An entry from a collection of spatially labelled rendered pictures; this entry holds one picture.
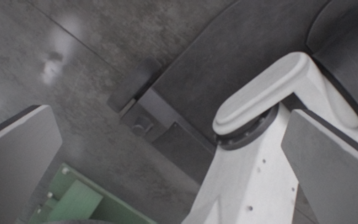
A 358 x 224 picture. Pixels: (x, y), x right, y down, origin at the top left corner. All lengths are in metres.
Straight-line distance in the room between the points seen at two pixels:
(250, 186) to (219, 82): 0.27
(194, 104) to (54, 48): 0.57
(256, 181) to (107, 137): 0.75
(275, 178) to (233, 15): 0.32
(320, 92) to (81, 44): 0.71
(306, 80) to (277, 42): 0.17
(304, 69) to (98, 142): 0.86
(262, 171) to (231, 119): 0.10
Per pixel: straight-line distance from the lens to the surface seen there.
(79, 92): 0.90
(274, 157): 0.36
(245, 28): 0.47
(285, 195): 0.37
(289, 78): 0.35
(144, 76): 0.55
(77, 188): 1.24
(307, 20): 0.49
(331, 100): 0.37
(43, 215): 1.67
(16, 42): 1.01
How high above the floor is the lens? 0.63
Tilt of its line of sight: 57 degrees down
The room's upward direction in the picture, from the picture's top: 157 degrees counter-clockwise
